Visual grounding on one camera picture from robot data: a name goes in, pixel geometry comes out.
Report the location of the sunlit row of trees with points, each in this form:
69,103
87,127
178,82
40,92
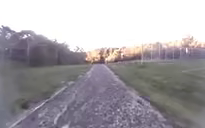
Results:
123,53

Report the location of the grey gravel asphalt path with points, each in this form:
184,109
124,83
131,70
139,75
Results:
100,96

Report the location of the grass field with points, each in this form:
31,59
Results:
166,83

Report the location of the grass verge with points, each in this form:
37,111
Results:
30,80

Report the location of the pale kerb strip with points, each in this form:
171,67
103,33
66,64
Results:
40,106

